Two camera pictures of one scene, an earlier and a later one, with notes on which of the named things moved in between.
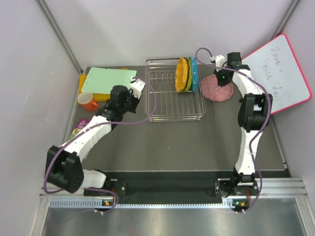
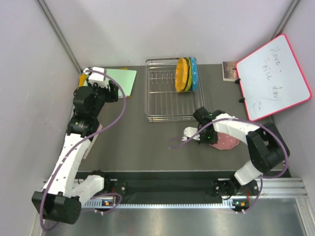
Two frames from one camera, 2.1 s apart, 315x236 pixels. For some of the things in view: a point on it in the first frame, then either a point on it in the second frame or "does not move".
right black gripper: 220,83 -> 214,140
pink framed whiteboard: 275,65 does not move
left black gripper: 130,93 -> 112,95
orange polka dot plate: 181,74 does not move
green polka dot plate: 188,88 does not move
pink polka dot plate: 212,91 -> 225,141
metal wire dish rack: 172,105 does not move
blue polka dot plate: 194,73 does not move
